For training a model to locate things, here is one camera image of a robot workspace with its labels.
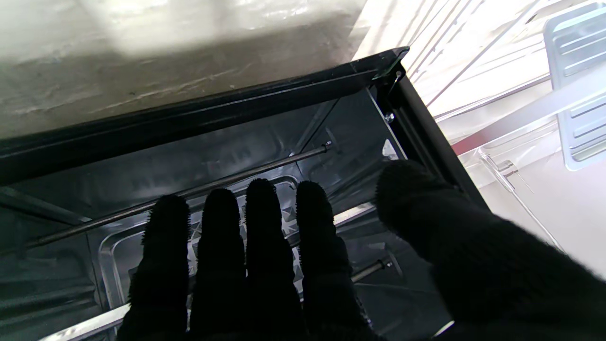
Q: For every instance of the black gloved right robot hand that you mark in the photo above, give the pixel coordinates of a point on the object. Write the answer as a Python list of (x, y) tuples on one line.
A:
[(265, 265)]

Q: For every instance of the red black toaster oven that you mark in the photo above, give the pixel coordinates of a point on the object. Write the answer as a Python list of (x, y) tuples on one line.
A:
[(142, 180)]

